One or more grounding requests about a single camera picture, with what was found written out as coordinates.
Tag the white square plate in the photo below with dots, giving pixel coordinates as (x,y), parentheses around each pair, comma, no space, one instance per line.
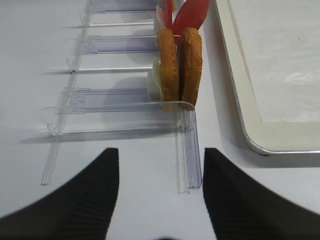
(273,52)

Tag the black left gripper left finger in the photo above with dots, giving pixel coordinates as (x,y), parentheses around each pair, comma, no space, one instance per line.
(81,209)

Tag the toasted bread slice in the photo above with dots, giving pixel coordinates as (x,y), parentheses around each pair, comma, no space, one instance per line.
(192,43)
(169,70)

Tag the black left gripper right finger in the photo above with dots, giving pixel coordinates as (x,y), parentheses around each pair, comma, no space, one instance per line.
(240,208)

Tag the clear acrylic food rack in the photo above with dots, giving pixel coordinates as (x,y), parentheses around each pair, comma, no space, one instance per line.
(106,97)

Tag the red tomato slice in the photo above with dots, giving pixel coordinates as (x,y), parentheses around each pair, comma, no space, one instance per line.
(168,7)
(192,14)

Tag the pale cheese slice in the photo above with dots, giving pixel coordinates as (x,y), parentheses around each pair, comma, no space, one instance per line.
(154,82)

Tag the brown meat patty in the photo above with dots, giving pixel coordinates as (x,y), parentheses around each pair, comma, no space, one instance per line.
(181,68)

